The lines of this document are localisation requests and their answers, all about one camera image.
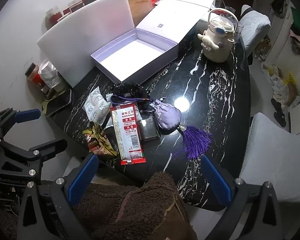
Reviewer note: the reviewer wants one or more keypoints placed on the chair with grey cushion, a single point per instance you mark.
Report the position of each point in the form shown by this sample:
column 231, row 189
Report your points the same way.
column 255, row 27

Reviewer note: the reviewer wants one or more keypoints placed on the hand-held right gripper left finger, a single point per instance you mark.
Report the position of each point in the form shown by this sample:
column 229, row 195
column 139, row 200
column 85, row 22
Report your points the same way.
column 82, row 177

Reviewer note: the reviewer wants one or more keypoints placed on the brown fleece cloth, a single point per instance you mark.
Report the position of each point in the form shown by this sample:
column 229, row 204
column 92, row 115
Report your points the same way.
column 130, row 210

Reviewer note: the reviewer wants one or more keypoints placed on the purple tasselled sachet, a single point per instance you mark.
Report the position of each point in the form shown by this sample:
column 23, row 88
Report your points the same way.
column 168, row 117

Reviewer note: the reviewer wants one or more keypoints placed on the black smartphone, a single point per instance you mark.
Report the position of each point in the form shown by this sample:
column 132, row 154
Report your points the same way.
column 58, row 102

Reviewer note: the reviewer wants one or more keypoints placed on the small metal dish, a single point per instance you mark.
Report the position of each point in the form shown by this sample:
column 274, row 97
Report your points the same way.
column 50, row 96

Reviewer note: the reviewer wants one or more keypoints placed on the cream cartoon kettle bottle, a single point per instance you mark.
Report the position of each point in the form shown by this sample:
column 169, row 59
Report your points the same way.
column 217, row 45

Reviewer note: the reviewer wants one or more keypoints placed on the small dark tin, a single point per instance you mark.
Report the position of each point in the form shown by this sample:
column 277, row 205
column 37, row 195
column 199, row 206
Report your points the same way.
column 147, row 130

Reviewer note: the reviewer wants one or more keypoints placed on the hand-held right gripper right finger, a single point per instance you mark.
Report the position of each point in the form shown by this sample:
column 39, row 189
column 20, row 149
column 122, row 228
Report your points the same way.
column 216, row 180

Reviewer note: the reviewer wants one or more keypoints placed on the large white bread-print packet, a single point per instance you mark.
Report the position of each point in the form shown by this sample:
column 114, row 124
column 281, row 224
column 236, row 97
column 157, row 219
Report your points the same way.
column 95, row 105

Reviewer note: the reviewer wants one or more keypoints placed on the brown gold snack packet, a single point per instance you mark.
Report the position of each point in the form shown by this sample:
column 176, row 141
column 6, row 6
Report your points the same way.
column 97, row 140

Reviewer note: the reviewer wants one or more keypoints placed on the chair with white cushion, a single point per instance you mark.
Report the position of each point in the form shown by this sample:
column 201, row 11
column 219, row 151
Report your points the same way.
column 275, row 155

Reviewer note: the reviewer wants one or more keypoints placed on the black dotted scrunchie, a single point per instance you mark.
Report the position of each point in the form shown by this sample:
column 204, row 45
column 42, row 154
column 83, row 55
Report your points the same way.
column 132, row 88

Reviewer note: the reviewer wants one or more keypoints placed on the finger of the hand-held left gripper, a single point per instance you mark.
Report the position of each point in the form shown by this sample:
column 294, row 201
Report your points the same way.
column 52, row 146
column 27, row 115

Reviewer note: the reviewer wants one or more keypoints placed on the small white bread-print packet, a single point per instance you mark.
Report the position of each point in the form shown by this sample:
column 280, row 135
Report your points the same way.
column 108, row 98

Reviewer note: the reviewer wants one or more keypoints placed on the tall dark-filled plastic jar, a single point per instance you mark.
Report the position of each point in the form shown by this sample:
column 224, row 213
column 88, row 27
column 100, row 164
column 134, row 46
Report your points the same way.
column 76, row 5

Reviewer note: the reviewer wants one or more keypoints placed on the red black-lid spice jar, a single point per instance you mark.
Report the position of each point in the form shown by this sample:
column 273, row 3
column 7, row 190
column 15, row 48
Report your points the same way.
column 36, row 77

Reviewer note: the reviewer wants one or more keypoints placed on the red white snack packet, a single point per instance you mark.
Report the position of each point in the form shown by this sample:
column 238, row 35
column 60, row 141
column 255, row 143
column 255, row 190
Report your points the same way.
column 126, row 135

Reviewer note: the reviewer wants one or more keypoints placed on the red clear plastic jar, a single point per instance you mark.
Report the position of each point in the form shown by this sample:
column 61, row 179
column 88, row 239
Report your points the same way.
column 53, row 17

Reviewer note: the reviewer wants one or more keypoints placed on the white gift box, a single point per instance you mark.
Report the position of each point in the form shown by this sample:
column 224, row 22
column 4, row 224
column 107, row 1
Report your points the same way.
column 130, row 55

